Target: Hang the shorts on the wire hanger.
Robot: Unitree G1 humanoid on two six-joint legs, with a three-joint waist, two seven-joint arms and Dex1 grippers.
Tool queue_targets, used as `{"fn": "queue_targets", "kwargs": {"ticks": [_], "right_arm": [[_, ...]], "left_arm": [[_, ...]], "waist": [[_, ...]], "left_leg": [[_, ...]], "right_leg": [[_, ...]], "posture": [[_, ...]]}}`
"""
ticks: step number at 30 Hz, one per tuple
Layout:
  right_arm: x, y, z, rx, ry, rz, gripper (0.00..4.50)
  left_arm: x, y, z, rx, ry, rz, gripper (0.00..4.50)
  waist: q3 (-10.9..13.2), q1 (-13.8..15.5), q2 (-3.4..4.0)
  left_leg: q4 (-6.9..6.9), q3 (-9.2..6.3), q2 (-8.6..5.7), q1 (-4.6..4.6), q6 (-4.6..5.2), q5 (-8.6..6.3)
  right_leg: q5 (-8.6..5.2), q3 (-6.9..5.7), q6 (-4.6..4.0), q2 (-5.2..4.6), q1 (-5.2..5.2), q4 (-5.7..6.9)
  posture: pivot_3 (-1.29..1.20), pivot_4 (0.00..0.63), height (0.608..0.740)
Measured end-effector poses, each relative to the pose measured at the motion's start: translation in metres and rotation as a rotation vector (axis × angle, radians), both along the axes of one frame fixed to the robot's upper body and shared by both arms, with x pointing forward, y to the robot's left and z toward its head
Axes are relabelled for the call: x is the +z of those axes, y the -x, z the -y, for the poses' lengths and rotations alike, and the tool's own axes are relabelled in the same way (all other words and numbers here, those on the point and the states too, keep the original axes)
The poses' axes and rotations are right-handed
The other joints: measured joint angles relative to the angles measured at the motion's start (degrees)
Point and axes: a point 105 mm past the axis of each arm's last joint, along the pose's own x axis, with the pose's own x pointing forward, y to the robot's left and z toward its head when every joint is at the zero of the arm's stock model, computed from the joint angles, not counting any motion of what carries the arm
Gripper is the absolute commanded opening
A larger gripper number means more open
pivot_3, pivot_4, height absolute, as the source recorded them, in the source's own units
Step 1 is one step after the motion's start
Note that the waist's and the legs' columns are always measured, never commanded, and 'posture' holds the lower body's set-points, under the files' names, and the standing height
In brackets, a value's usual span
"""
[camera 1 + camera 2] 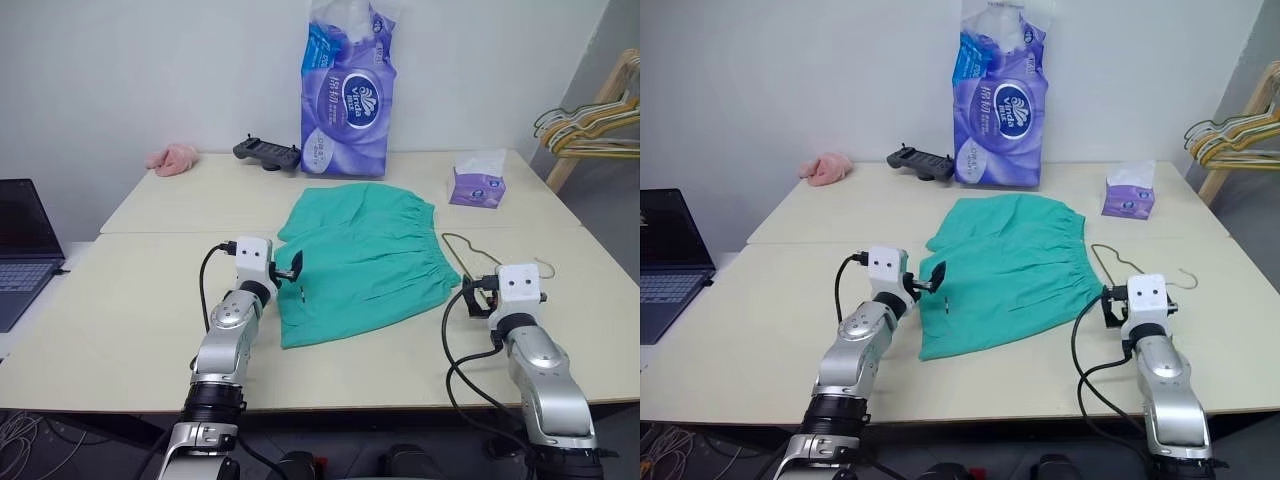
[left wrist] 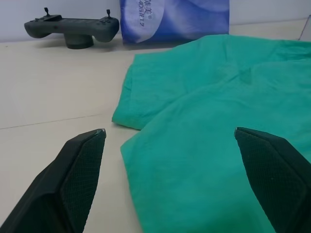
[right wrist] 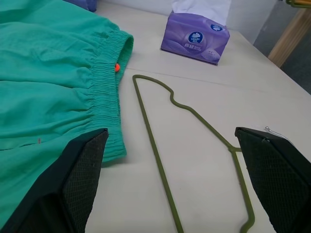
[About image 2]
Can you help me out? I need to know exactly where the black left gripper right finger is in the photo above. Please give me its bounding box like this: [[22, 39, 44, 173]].
[[234, 126, 311, 233]]

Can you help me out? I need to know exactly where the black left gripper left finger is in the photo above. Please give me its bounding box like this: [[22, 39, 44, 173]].
[[0, 129, 107, 233]]

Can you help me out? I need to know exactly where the green fabric garment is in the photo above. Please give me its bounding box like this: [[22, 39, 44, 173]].
[[111, 34, 311, 233]]

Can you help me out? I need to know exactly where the dark grey round stand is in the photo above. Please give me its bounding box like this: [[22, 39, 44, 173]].
[[66, 33, 94, 50]]

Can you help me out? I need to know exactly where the grey remote controller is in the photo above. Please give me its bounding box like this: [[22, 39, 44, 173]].
[[23, 7, 120, 43]]

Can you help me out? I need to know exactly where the blue tissue pack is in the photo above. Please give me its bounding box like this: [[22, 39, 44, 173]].
[[119, 0, 230, 45]]

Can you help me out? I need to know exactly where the thin black cable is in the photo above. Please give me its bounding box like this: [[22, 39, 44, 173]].
[[296, 16, 308, 41]]

